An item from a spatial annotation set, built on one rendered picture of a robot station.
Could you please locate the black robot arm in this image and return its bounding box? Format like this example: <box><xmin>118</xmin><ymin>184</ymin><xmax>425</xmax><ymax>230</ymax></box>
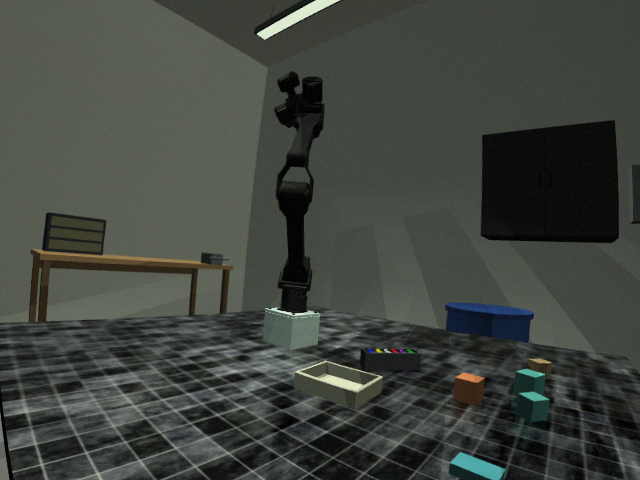
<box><xmin>274</xmin><ymin>77</ymin><xmax>325</xmax><ymax>313</ymax></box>

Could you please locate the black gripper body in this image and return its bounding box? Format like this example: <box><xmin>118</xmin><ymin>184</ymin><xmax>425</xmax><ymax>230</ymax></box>
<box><xmin>277</xmin><ymin>71</ymin><xmax>304</xmax><ymax>109</ymax></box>

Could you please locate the orange-brown cube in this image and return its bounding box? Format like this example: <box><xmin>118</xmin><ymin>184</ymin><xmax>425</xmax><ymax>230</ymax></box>
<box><xmin>453</xmin><ymin>373</ymin><xmax>485</xmax><ymax>406</ymax></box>

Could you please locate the cream square tray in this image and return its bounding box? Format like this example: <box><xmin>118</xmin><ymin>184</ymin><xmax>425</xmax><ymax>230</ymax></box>
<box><xmin>294</xmin><ymin>361</ymin><xmax>383</xmax><ymax>410</ymax></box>

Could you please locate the tan block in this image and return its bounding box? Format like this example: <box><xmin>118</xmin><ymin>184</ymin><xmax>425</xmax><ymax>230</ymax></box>
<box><xmin>527</xmin><ymin>358</ymin><xmax>552</xmax><ymax>379</ymax></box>

